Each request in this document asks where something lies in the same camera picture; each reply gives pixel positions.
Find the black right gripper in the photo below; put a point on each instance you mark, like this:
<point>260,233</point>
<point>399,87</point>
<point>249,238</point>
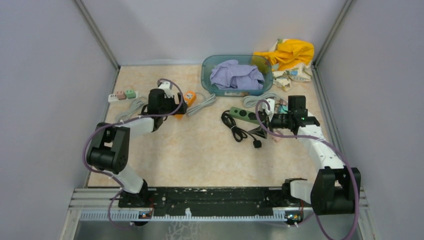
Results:
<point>260,131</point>

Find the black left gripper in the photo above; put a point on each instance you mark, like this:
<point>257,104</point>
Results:
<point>172,100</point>

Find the green power strip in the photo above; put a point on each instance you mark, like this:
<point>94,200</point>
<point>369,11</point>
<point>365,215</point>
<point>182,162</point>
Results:
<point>243,115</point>

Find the teal usb charger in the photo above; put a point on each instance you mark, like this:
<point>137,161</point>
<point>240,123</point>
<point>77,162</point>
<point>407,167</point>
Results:
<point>283,109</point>

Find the orange power strip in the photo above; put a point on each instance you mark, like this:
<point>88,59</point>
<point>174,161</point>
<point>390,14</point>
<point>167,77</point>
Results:
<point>190,97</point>

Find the small white power strip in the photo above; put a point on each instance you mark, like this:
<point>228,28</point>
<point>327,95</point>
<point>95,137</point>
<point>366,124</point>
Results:
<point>113,100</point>

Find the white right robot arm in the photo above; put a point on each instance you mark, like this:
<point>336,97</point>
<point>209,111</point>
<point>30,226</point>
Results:
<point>336,187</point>

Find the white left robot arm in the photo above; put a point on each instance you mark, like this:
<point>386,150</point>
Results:
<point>108,147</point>

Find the green charger on white strip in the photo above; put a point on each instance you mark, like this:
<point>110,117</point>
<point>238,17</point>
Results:
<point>130,94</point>

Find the pink charger on white strip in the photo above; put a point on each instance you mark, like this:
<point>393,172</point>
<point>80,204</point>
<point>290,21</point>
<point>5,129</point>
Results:
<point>120,95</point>

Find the white patterned cloth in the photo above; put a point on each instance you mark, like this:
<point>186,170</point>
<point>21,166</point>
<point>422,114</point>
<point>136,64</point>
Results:
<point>300,73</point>

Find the purple cloth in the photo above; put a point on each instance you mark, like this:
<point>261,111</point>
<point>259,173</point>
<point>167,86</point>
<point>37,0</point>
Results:
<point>230,75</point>

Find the teal plastic basin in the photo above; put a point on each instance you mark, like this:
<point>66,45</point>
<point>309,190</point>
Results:
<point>211,62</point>

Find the yellow cloth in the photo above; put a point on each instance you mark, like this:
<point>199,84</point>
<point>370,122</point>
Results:
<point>287,53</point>

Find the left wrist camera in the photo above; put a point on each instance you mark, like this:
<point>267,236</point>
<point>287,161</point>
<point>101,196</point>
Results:
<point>166,86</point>

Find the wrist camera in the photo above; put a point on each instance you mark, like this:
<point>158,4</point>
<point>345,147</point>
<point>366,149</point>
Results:
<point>269,108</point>
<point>166,86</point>

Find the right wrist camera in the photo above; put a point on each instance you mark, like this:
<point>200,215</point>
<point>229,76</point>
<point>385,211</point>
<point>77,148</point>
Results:
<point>269,108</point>

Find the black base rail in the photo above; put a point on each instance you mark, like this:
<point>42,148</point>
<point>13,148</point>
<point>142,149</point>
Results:
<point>214,202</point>

